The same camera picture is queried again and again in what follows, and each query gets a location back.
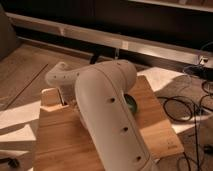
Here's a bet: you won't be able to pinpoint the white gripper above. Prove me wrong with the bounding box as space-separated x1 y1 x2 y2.
59 85 77 106

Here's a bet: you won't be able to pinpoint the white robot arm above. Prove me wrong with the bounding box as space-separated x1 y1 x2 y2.
45 60 158 171

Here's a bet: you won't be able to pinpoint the wooden block holder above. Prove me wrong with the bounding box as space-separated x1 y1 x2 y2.
40 88 71 113

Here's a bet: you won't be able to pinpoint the wooden board table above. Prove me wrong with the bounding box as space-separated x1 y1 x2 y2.
34 76 184 171

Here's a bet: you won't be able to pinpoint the green bowl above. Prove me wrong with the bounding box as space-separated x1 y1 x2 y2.
124 94 137 115

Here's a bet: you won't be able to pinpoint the black cable loops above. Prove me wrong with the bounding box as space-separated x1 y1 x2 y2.
157 64 213 171

